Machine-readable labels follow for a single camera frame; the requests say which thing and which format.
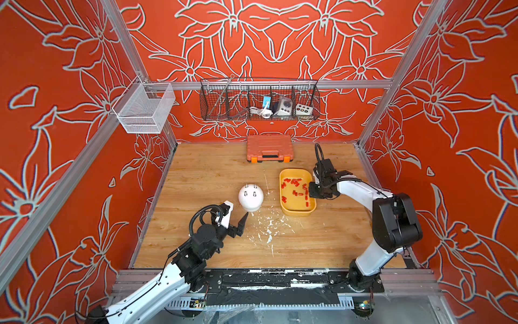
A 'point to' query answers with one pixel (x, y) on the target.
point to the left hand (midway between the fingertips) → (236, 207)
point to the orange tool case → (272, 148)
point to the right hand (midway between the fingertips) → (307, 192)
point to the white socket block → (303, 110)
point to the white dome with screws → (251, 197)
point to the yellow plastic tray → (294, 190)
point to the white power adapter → (284, 106)
